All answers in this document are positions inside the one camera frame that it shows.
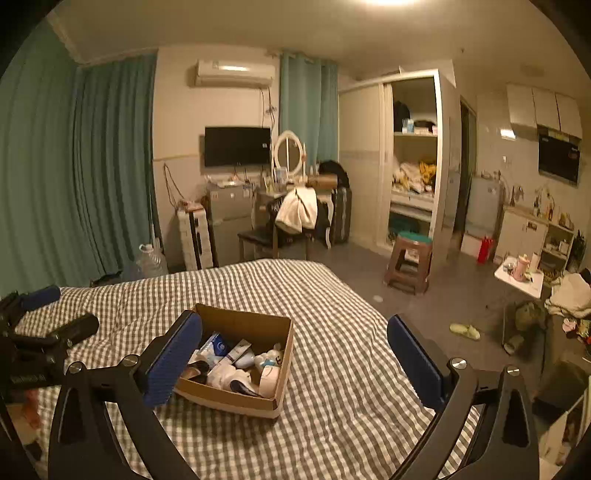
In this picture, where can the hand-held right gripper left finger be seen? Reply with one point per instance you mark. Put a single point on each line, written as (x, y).
(173, 364)

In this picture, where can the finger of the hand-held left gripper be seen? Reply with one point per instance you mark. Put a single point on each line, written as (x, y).
(39, 295)
(74, 327)

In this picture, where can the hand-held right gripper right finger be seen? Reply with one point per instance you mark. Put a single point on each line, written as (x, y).
(413, 364)

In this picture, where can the blue tissue packet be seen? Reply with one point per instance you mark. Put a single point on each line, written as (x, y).
(217, 345)

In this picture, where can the white sock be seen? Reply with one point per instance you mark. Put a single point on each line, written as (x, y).
(224, 376)

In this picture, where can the white cream tube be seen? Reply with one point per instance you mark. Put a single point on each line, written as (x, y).
(240, 351)

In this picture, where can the brown cardboard box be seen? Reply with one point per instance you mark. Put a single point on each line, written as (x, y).
(258, 327)

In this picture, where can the white cartoon figure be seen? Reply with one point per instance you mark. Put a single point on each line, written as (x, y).
(268, 359)

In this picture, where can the white tape roll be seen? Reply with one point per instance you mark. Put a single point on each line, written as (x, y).
(270, 383)

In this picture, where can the person's left hand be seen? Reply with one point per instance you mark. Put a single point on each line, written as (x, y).
(31, 408)

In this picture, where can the green slipper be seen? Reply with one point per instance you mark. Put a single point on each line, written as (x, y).
(464, 331)
(513, 344)

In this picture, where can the clear water jug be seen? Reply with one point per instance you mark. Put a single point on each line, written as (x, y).
(150, 263)

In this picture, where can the brown plastic stool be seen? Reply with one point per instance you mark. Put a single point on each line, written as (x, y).
(408, 263)

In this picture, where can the wide teal curtain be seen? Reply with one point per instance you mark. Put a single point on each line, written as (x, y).
(69, 175)

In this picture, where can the white suitcase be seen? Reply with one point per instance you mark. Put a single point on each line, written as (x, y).
(194, 240)

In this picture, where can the red fire extinguisher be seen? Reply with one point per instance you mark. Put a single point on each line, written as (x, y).
(485, 249)

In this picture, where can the white folding table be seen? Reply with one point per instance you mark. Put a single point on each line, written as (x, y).
(526, 286)

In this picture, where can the pink cup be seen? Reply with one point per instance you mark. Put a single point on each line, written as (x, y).
(519, 267)

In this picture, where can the black chair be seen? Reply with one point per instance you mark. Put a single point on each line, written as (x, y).
(258, 237)

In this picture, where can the silver small fridge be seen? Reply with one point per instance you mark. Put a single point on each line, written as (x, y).
(228, 217)

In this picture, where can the black suitcase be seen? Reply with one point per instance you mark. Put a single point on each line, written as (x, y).
(341, 214)

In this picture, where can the white kitchen counter cabinet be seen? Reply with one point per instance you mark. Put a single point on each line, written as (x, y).
(519, 235)

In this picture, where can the white washing machine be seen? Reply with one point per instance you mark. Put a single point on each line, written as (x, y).
(482, 207)

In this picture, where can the pile of clothes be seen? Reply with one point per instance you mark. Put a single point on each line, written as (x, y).
(570, 293)

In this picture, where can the clothes on wardrobe shelf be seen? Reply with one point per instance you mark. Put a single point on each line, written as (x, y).
(413, 175)

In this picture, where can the white garment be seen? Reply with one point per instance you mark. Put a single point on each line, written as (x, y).
(295, 210)

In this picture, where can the black bag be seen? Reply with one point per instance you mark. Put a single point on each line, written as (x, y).
(334, 173)

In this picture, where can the white wardrobe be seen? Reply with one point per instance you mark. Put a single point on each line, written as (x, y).
(360, 161)

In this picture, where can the white oval vanity mirror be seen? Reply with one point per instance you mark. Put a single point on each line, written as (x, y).
(289, 152)

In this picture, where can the black range hood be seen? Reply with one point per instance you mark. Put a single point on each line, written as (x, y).
(558, 159)

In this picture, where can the narrow teal curtain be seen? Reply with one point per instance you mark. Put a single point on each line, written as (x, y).
(304, 101)

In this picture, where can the white air conditioner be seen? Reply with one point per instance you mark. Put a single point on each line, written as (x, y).
(233, 74)

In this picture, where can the black wall television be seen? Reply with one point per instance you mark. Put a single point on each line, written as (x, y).
(236, 146)

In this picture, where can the white wall cabinets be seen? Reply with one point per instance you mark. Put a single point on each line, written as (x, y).
(545, 108)

